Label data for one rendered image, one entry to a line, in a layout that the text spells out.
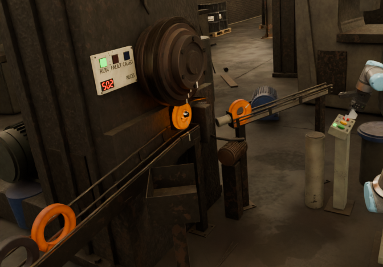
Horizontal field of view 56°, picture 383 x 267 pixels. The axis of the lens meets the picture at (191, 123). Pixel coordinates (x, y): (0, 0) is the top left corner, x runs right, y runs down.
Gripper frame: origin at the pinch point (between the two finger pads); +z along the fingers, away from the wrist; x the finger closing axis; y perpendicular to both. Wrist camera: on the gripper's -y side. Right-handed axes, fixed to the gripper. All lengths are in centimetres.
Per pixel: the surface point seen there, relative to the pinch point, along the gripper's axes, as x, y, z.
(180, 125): -66, -73, 15
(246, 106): -14, -56, 13
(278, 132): 121, -58, 92
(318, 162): -1.6, -3.0, 34.7
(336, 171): 2.3, 9.0, 36.8
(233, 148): -33, -50, 33
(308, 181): -2, -4, 50
